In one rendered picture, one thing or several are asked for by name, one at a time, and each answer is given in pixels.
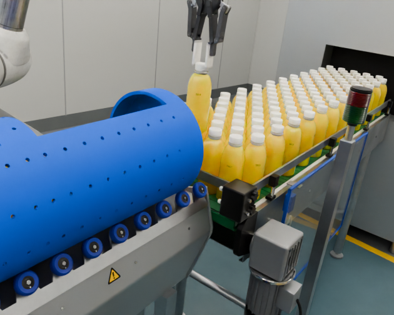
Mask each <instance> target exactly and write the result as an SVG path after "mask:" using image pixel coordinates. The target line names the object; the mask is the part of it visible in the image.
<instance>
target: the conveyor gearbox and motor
mask: <svg viewBox="0 0 394 315"><path fill-rule="evenodd" d="M303 238H304V236H303V233H302V232H301V231H299V230H297V229H294V228H292V227H290V226H287V225H286V224H283V223H281V222H279V221H276V220H274V219H271V220H270V221H268V222H267V223H266V224H265V225H264V226H262V227H260V228H259V229H257V231H256V232H255V233H254V235H253V236H252V238H251V242H250V248H249V250H250V260H249V263H248V268H249V270H250V272H251V274H250V281H249V285H248V291H247V295H246V304H245V311H244V315H281V311H284V312H286V313H288V314H289V313H290V312H292V310H293V309H294V308H295V306H296V305H298V309H299V315H302V309H301V304H300V302H299V297H300V293H301V288H302V284H300V283H298V282H296V281H294V278H295V274H296V271H295V266H297V262H298V257H299V254H300V249H301V244H302V241H303Z"/></svg>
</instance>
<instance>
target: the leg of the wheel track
mask: <svg viewBox="0 0 394 315"><path fill-rule="evenodd" d="M176 295H177V291H176V290H175V289H173V288H171V289H169V290H168V291H167V292H165V293H164V294H163V295H162V296H160V297H159V298H157V300H155V302H154V315H174V314H175V307H176Z"/></svg>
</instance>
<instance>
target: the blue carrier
mask: <svg viewBox="0 0 394 315"><path fill-rule="evenodd" d="M203 153H204V148H203V138H202V135H201V130H200V127H199V125H198V122H197V120H196V118H195V116H194V114H193V113H192V111H191V109H190V108H189V107H188V106H187V105H186V104H185V102H184V101H183V100H181V99H180V98H179V97H178V96H177V95H175V94H173V93H171V92H169V91H167V90H165V89H160V88H149V89H143V90H139V91H133V92H129V93H127V94H125V95H124V96H123V97H121V98H120V99H119V100H118V102H117V103H116V104H115V106H114V108H113V110H112V112H111V115H110V118H109V119H105V120H102V121H98V122H93V123H90V124H85V125H82V126H78V127H73V128H70V129H65V130H62V131H58V132H52V133H49V134H45V135H42V136H37V135H35V133H34V132H33V131H32V130H31V129H30V128H28V127H27V125H25V124H24V123H22V122H21V121H19V120H17V119H14V118H12V117H0V283H1V282H3V281H5V280H7V279H9V278H11V277H13V276H15V275H17V274H19V273H21V272H23V271H25V270H27V269H29V268H31V267H33V266H35V265H36V264H38V263H40V262H42V261H44V260H46V259H48V258H50V257H52V256H54V255H56V254H58V253H60V252H62V251H64V250H66V249H67V248H70V247H71V246H73V245H75V244H77V243H80V242H81V241H84V240H85V239H87V238H90V237H91V236H94V235H95V234H97V233H99V232H101V231H103V230H105V229H107V228H109V227H111V226H113V225H115V224H117V223H119V222H121V221H123V220H125V219H127V218H129V217H130V216H132V215H134V214H136V213H138V212H140V211H142V210H144V209H146V208H148V207H150V206H152V205H154V204H156V203H158V202H160V201H162V200H164V199H166V198H168V197H170V196H172V195H174V194H176V193H178V192H180V191H182V190H184V189H186V188H187V187H188V186H189V185H191V184H192V183H193V182H194V180H195V179H196V178H197V176H198V174H199V172H200V169H201V166H202V163H203ZM27 161H28V162H27ZM5 166H7V167H8V168H7V167H5ZM123 172H124V173H123ZM52 199H53V201H52ZM35 206H36V208H34V207H35ZM11 215H13V216H12V218H11Z"/></svg>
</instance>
